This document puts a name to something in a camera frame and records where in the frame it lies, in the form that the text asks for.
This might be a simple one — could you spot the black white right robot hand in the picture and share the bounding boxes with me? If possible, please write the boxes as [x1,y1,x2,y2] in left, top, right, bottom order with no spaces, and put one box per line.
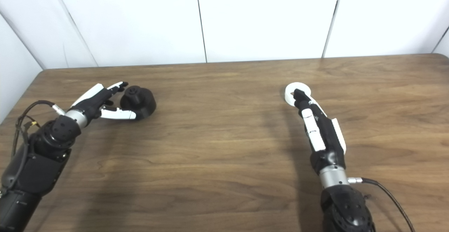
[293,89,347,175]

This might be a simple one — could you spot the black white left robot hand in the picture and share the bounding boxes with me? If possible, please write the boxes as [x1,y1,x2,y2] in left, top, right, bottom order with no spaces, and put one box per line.
[72,82,137,121]

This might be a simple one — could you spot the round black part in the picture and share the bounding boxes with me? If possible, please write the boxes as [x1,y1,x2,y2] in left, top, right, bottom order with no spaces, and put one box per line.
[120,86,156,120]

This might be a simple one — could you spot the white ring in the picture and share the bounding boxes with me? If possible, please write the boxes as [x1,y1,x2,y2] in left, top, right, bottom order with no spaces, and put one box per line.
[284,82,312,106]

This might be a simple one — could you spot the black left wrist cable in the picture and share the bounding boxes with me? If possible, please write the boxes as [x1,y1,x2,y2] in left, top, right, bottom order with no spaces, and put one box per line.
[12,101,66,155]

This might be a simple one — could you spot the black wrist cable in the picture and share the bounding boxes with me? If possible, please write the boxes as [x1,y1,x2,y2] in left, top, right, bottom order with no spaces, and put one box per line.
[12,101,66,155]
[347,177,416,232]

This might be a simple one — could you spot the thin wire with yellow tag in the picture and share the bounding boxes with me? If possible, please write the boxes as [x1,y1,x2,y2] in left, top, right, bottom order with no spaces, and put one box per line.
[16,118,39,134]

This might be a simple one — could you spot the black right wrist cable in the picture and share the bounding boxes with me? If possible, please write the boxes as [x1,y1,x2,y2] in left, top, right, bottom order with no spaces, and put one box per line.
[347,177,416,232]

